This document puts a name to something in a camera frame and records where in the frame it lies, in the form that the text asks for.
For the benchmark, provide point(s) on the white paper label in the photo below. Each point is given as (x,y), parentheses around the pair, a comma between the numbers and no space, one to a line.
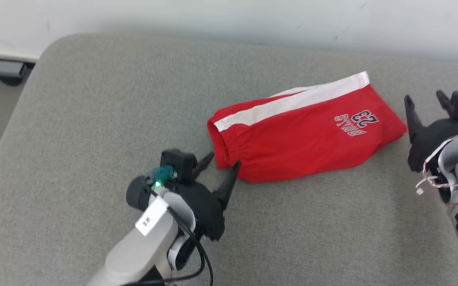
(150,217)

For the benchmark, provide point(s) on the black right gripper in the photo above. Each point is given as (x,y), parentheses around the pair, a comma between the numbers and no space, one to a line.
(427,143)

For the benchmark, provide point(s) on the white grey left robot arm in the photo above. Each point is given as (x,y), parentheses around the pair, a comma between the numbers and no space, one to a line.
(145,250)

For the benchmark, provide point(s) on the red shorts with white stripe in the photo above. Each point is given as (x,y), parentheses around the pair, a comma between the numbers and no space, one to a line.
(300,139)

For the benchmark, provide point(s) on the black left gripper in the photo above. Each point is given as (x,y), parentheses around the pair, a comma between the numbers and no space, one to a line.
(207,210)

